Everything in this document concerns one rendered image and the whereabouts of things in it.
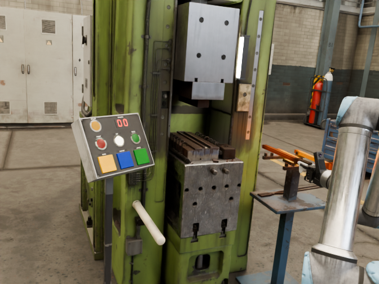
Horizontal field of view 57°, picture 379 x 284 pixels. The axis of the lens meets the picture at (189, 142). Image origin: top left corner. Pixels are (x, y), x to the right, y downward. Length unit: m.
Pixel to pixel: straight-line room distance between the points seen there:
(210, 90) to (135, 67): 0.42
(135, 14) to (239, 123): 0.91
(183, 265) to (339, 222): 1.16
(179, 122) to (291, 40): 7.58
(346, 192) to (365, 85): 9.70
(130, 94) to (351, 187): 1.20
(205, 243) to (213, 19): 1.29
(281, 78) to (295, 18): 1.53
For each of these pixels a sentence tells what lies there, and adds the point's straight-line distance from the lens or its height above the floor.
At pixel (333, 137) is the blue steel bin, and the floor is 0.45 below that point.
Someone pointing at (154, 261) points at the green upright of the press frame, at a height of 0.21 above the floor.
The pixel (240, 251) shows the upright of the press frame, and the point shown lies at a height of 0.17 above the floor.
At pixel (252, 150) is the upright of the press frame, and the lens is 2.38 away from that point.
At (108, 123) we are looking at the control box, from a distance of 1.68.
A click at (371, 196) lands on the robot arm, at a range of 1.69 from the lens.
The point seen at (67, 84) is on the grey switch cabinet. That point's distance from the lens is 7.08.
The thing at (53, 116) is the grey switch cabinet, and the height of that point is 0.22.
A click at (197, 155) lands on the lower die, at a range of 2.01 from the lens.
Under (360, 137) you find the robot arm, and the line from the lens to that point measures 1.37.
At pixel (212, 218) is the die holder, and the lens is 2.15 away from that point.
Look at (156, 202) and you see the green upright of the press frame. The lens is 2.18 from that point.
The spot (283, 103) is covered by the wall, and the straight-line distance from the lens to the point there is 9.86.
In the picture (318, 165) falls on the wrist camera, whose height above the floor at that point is 1.01.
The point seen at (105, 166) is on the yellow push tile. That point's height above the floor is 1.00.
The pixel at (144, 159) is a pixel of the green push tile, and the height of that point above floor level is 0.99.
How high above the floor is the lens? 1.49
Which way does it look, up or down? 14 degrees down
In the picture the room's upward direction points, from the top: 4 degrees clockwise
